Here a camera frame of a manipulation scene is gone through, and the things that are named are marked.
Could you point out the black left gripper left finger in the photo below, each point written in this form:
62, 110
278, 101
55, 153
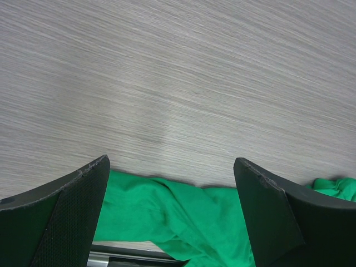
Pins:
54, 224

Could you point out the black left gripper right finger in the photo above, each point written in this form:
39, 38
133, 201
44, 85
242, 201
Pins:
291, 225

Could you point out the green t shirt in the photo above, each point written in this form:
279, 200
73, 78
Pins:
201, 227

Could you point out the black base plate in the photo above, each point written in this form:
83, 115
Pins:
107, 256

